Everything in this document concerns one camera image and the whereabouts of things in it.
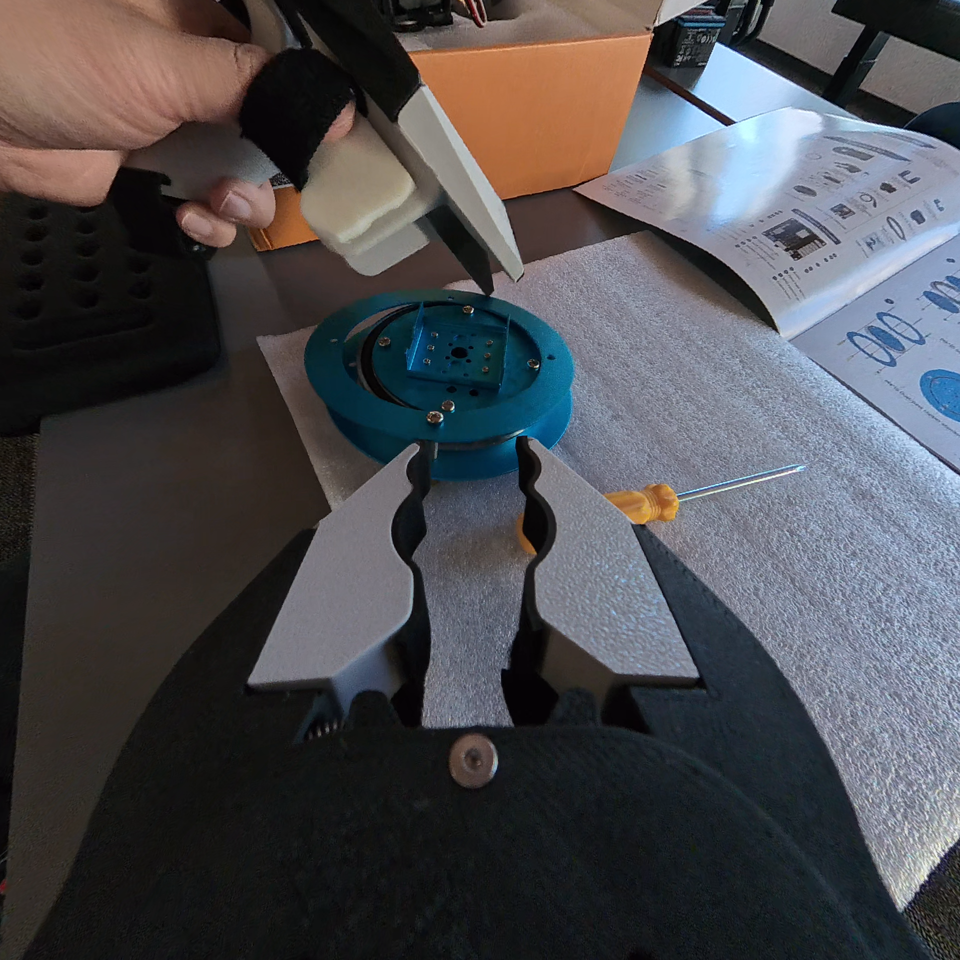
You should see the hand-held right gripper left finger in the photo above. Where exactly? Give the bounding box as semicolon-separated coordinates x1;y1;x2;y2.
246;442;435;723

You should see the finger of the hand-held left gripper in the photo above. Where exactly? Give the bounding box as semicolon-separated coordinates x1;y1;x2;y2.
298;82;526;285
341;204;498;297

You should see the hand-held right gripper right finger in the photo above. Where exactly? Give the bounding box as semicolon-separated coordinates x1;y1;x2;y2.
504;437;705;725

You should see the yellow-handled screwdriver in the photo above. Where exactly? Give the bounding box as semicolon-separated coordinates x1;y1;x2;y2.
517;463;808;556

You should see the blue round metal base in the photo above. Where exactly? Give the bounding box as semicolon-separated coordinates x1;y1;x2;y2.
303;288;575;483

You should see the grey desk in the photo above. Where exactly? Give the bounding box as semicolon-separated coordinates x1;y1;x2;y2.
0;41;960;960

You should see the person's left hand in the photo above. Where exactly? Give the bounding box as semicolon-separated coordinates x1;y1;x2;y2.
0;0;357;249

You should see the black servo motor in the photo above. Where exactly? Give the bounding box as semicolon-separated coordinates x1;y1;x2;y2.
382;0;455;33

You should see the orange kit box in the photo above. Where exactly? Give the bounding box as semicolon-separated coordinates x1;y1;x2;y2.
247;0;723;252

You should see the white foam sheet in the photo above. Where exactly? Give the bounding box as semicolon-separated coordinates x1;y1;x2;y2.
255;231;960;912

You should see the white foam box insert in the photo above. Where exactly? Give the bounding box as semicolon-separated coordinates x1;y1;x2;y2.
405;0;661;55

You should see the dark box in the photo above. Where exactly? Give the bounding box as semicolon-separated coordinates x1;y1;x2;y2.
652;7;725;69

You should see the open instruction booklet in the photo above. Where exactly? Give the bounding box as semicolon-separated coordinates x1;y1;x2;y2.
573;106;960;475

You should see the black perforated panel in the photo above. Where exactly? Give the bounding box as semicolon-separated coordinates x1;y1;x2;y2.
0;168;226;438

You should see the black saddle stool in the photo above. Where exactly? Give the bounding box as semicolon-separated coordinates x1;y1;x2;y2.
903;101;960;151

